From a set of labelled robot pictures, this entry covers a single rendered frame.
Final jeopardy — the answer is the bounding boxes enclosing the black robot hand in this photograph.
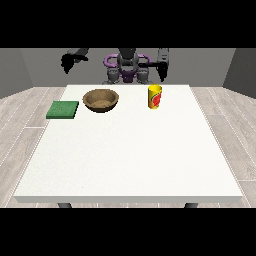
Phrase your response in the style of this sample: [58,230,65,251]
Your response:
[138,60,169,83]
[60,53,90,75]

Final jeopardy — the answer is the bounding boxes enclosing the yellow cup with melon print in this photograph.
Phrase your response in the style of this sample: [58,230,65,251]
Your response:
[147,84,163,110]

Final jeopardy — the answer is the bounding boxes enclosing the green square pad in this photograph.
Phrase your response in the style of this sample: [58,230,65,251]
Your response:
[45,100,80,120]

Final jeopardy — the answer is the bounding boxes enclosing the brown wooden bowl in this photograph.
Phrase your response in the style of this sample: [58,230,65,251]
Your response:
[82,88,120,114]

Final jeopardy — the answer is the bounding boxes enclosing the grey robot trunk purple rings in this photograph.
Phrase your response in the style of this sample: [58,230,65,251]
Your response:
[102,48,155,86]

